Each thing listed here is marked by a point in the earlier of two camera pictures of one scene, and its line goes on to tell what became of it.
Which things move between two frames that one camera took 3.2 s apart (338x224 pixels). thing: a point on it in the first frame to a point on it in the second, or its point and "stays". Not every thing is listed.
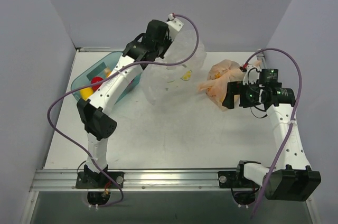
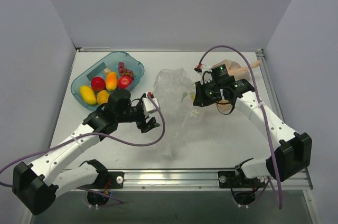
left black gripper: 162,48 to 142,120
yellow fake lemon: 85,92 stays
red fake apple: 94,80 stays
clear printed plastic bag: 163,84 to 175,90
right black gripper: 235,93 to 198,95
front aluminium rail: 65,180 stays
